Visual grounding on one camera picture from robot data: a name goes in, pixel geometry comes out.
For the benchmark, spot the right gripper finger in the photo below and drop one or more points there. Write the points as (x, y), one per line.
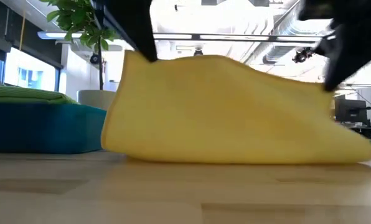
(344, 67)

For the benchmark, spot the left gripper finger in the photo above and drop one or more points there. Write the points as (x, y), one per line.
(135, 28)

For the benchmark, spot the yellow microfiber towel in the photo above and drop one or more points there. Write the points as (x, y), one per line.
(229, 112)

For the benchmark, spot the grass green microfiber towel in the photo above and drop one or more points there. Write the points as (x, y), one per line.
(26, 95)

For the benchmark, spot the black spotlight cluster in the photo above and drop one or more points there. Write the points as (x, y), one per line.
(302, 55)

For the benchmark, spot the black computer monitor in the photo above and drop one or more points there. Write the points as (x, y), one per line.
(350, 110)

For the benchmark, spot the green plant in white pot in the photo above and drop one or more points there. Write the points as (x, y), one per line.
(95, 98)

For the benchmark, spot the long light beam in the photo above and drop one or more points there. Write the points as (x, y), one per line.
(235, 37)

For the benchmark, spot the large window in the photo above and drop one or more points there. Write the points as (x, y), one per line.
(30, 74)

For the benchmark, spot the teal plastic bin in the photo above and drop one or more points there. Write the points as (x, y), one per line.
(45, 127)

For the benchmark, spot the black dome camera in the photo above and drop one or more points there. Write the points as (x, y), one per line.
(198, 52)
(94, 58)

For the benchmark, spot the silver ceiling duct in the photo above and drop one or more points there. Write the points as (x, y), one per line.
(285, 37)

